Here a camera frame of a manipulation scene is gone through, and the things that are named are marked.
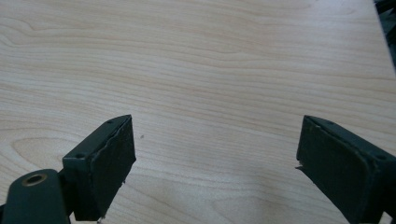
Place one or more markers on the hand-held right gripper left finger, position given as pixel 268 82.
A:
pixel 102 168

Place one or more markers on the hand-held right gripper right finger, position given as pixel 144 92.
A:
pixel 342 174

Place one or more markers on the dark object beside table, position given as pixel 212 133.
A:
pixel 388 18

